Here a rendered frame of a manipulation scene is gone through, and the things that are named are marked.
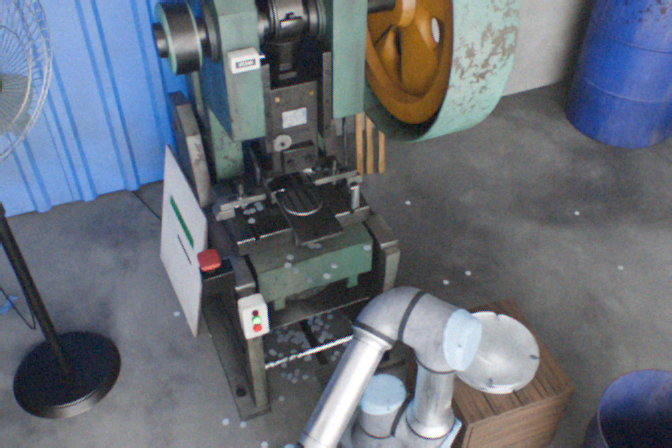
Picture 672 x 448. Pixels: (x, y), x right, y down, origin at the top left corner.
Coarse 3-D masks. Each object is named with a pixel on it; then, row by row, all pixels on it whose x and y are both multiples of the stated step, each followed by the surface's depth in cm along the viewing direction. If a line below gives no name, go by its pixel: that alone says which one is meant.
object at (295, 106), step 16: (304, 64) 194; (272, 80) 188; (288, 80) 188; (304, 80) 188; (272, 96) 185; (288, 96) 187; (304, 96) 189; (288, 112) 191; (304, 112) 193; (288, 128) 194; (304, 128) 197; (288, 144) 197; (304, 144) 199; (272, 160) 200; (288, 160) 198; (304, 160) 200
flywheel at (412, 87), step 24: (408, 0) 184; (432, 0) 176; (384, 24) 206; (408, 24) 191; (384, 48) 211; (408, 48) 196; (432, 48) 183; (384, 72) 214; (408, 72) 200; (432, 72) 186; (384, 96) 212; (408, 96) 202; (432, 96) 182; (408, 120) 200; (432, 120) 193
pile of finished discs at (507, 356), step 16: (480, 320) 226; (496, 320) 227; (512, 320) 226; (496, 336) 220; (512, 336) 221; (528, 336) 221; (480, 352) 215; (496, 352) 215; (512, 352) 216; (528, 352) 216; (480, 368) 212; (496, 368) 212; (512, 368) 212; (528, 368) 212; (480, 384) 208; (496, 384) 207; (512, 384) 207
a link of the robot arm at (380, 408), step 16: (368, 384) 174; (384, 384) 173; (400, 384) 173; (368, 400) 170; (384, 400) 169; (400, 400) 169; (368, 416) 172; (384, 416) 170; (400, 416) 168; (368, 432) 177; (384, 432) 174
